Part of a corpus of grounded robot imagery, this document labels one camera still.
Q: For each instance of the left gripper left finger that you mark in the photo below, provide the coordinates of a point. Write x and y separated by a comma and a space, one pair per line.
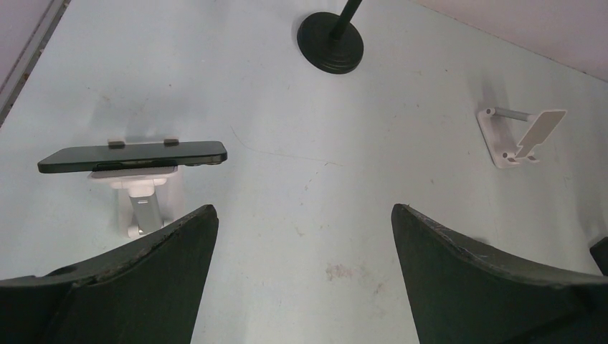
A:
146, 291

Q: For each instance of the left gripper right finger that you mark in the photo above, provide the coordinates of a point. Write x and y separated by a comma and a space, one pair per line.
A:
461, 290

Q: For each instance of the white small phone stand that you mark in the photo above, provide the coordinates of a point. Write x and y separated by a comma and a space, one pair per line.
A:
148, 198

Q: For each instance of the black wedge phone stand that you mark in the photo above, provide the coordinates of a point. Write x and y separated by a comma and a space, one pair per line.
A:
599, 253

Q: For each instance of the white folding phone stand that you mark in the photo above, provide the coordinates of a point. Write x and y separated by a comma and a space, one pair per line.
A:
511, 136

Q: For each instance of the black round-base phone stand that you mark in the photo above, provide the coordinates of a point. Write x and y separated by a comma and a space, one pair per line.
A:
330, 42

